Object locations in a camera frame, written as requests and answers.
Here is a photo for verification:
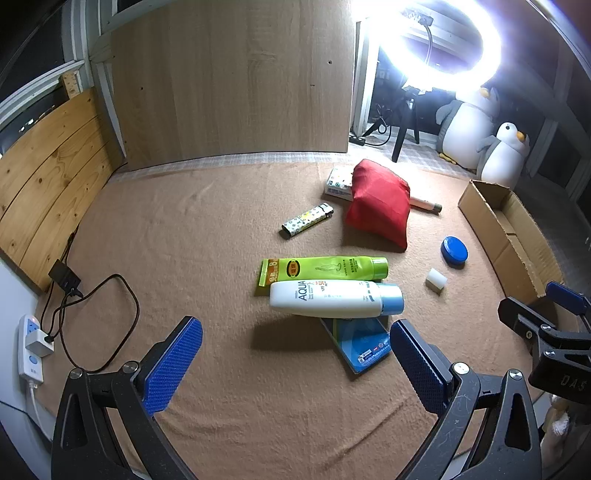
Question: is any white charger plug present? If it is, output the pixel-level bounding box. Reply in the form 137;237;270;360
25;333;55;358

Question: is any small white block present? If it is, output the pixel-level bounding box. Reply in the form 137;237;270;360
426;268;450;295

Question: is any white power strip cable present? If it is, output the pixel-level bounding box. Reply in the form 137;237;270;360
27;382;55;441

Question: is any black tripod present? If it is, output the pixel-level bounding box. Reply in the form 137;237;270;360
365;14;437;162

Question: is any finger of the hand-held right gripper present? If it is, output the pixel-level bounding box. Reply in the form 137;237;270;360
498;298;555;352
546;281;591;324

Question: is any patterned tissue pack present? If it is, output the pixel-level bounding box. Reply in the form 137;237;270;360
323;167;356;201

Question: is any black power adapter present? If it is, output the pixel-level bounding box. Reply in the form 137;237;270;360
48;259;84;294

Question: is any green tube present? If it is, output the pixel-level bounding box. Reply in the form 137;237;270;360
256;256;389;296

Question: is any blue card packet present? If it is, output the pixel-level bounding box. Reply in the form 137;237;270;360
321;277;393;376

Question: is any small penguin plush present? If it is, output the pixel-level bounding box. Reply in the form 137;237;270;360
478;122;532;190

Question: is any blue round lid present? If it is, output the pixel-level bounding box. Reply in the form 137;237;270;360
440;236;468;268

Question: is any cardboard box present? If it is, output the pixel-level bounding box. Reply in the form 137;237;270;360
457;179;566;301

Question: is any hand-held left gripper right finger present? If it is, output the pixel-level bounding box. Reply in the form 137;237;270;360
389;318;543;480

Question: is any white window frame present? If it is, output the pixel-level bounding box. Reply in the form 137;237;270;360
353;23;384;134

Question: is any large penguin plush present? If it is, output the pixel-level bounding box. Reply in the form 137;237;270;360
436;85;502;176

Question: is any large light wooden board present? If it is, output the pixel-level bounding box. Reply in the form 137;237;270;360
108;0;358;169

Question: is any ring light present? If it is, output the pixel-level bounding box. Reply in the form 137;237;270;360
351;0;504;90

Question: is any red fabric pouch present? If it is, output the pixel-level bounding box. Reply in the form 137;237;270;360
345;159;413;252

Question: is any person's right hand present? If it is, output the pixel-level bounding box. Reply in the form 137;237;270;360
541;396;577;463

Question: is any pine plank panel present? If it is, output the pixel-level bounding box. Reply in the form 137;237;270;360
0;88;125;294

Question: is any pink bottle grey cap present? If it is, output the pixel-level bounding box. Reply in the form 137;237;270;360
409;196;443;215

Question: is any patterned lighter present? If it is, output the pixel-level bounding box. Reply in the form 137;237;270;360
281;203;334;241

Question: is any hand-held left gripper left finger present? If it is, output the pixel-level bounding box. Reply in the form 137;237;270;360
52;316;204;480

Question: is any black cable bundle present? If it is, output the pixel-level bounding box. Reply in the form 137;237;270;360
373;102;394;136

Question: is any white power strip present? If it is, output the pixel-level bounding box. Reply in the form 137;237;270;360
17;314;51;388

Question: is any white bottle blue cap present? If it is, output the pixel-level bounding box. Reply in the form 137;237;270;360
269;279;404;319

